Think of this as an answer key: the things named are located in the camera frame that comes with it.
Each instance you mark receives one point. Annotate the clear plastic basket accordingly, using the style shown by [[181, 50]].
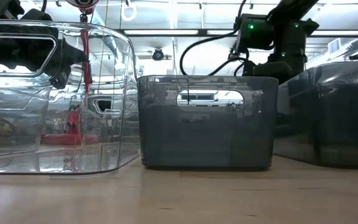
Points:
[[113, 149]]

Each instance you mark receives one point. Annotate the dark smoky plastic basket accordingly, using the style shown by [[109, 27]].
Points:
[[337, 124], [207, 140]]

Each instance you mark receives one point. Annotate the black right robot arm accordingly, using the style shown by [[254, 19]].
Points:
[[287, 40]]

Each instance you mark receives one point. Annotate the red desk lamp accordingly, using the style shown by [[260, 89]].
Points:
[[85, 62]]

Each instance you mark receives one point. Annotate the black overhead camera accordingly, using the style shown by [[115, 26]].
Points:
[[158, 54]]

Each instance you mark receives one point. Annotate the black aluminium rig frame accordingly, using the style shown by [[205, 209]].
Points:
[[202, 32]]

